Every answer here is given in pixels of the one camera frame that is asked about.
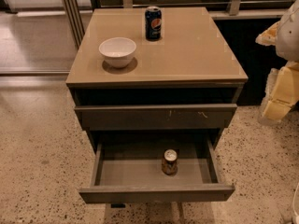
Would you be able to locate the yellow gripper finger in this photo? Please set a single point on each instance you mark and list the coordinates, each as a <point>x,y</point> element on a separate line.
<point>268,37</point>
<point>281,93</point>

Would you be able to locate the orange soda can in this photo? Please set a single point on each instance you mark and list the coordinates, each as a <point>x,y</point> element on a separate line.
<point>170,162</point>

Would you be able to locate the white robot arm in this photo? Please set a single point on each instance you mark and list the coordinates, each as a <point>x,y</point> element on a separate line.
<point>287,40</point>

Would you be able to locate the closed top drawer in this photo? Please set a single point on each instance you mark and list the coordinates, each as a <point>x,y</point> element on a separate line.
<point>155,117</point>

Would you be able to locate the blue Pepsi can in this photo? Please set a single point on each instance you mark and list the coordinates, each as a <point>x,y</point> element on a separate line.
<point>153,23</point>

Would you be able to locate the grey drawer cabinet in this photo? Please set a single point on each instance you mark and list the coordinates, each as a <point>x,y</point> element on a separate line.
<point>190,65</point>

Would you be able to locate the open middle drawer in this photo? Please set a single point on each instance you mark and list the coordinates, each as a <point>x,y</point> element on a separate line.
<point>131,172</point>

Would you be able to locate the white ceramic bowl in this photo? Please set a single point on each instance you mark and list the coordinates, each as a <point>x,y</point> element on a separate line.
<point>118,52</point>

